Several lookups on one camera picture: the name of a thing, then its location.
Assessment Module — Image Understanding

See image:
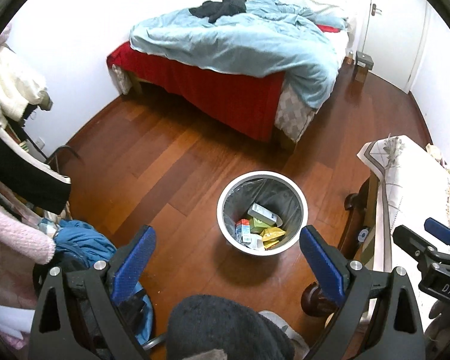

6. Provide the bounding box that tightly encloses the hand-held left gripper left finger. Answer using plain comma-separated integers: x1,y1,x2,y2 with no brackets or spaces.
29,225,157,360

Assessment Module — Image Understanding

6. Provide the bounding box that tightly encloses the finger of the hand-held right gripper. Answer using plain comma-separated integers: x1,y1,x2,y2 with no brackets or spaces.
424,217,450,248
392,225,439,267

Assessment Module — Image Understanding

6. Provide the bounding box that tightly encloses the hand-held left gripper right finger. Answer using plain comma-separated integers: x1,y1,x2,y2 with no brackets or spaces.
299,225,425,360

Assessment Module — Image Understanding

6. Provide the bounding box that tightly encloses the yellow snack packet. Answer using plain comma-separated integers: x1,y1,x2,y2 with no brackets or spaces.
260,227,286,250

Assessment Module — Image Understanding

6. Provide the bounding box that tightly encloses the green box with white label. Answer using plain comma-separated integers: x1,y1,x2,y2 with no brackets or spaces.
247,202,283,233

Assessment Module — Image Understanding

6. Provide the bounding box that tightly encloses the blue and white milk carton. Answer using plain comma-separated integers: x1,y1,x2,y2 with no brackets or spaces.
235,219,252,242

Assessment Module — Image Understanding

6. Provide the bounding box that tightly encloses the white round trash bin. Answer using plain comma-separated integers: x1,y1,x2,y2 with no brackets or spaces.
216,171,309,257

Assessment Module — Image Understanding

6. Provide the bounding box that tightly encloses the table with checked tablecloth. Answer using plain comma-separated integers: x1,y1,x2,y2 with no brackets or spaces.
302,135,450,317

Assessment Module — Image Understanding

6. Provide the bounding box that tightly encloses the blue cloth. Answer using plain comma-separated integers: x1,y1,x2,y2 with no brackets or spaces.
37,218,154,340

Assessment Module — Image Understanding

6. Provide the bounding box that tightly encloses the grey slipper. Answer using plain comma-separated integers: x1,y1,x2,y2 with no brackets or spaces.
259,310,310,351

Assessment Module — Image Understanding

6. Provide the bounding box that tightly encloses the pink fluffy garment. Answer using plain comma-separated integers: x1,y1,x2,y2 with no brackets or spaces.
0,191,57,265

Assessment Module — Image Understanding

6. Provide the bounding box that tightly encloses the black hanging garment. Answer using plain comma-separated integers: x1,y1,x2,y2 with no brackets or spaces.
0,129,73,214

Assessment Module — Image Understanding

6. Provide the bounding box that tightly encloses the small grey stool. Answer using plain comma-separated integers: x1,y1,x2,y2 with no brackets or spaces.
354,52,374,82

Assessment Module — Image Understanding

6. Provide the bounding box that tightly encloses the wooden bed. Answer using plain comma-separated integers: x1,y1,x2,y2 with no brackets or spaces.
107,0,357,154

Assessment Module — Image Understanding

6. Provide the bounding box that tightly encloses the red bed sheet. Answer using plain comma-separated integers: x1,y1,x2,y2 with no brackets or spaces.
107,24,346,142

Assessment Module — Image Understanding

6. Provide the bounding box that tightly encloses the white door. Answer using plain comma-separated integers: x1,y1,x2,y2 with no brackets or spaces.
360,0,430,94

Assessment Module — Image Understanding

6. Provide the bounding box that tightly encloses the white fluffy garment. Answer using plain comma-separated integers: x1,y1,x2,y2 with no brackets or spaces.
0,43,49,141

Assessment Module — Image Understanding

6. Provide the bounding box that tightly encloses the light blue duvet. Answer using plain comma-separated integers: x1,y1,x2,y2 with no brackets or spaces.
129,0,351,110

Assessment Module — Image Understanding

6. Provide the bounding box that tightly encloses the white pillow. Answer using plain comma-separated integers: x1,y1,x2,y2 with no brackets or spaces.
304,0,357,32

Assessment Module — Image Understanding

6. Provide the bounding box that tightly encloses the black clothing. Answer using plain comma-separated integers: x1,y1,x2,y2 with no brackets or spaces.
189,0,247,24

